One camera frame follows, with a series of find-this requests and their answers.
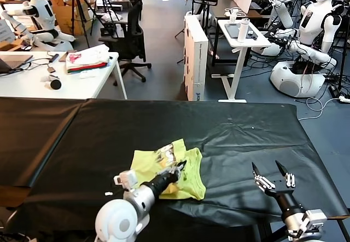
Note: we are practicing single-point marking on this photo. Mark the white standing desk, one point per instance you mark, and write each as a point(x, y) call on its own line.
point(241, 61)

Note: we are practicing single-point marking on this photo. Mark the white office table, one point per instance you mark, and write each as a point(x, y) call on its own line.
point(82, 88)

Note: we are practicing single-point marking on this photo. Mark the white paper tissue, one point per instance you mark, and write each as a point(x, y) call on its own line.
point(88, 74)

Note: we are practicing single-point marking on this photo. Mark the tall white cardboard box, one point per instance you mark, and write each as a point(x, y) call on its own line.
point(196, 50)

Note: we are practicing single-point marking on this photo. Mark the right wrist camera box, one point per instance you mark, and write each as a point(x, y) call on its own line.
point(314, 218)

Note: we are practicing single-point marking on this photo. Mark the brown cardboard box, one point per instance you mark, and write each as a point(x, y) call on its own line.
point(63, 17)

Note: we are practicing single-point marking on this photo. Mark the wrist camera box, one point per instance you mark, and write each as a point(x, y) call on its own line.
point(314, 218)
point(128, 179)

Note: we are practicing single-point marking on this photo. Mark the grey laptop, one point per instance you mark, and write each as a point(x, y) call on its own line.
point(14, 61)

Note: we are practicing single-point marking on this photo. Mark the black office chair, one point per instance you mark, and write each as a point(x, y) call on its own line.
point(134, 34)

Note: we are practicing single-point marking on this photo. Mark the small brown card device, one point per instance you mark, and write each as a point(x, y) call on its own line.
point(51, 69)

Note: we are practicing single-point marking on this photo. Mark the lime green t-shirt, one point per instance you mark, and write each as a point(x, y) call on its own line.
point(191, 179)

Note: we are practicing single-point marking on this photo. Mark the short black tripod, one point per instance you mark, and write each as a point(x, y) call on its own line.
point(105, 3)

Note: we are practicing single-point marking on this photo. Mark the black tablet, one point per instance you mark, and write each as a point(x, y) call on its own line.
point(232, 31)

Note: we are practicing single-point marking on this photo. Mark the white thermos bottle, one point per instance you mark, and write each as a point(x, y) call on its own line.
point(243, 31)

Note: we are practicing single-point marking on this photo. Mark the black round speaker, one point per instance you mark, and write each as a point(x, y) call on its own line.
point(55, 84)

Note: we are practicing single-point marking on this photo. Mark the white humanoid robot black shoulders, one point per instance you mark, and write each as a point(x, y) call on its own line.
point(44, 14)

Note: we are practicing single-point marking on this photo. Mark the white humanoid robot round base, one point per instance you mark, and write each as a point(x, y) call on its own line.
point(312, 20)

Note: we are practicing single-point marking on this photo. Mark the stack of folded clothes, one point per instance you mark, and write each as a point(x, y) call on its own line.
point(88, 58)

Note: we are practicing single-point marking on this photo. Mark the small white device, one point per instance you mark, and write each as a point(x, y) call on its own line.
point(233, 14)

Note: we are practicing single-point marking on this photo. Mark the tall black tripod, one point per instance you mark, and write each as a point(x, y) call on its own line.
point(73, 9)

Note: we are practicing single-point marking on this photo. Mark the black usb hub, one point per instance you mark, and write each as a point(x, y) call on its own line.
point(54, 57)

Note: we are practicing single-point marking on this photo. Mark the black plastic table sheet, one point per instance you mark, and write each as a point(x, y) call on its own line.
point(32, 138)
point(246, 143)

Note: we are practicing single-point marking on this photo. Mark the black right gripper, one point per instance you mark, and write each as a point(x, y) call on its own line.
point(285, 198)

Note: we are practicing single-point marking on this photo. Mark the black stand pole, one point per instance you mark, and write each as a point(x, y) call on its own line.
point(343, 47)

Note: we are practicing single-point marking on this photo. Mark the black power adapter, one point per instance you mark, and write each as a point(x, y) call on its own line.
point(333, 90)

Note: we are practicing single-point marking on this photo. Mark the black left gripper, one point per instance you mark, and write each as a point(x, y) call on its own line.
point(161, 183)

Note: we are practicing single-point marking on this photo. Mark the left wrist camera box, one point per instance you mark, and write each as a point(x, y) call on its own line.
point(128, 179)

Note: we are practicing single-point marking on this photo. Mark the white crumpled item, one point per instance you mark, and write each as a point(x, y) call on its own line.
point(45, 78)

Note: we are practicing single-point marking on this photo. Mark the white power strip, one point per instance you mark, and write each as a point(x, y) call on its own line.
point(344, 98)

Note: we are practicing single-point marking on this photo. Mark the white humanoid robot raised arm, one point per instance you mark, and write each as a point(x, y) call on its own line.
point(283, 14)

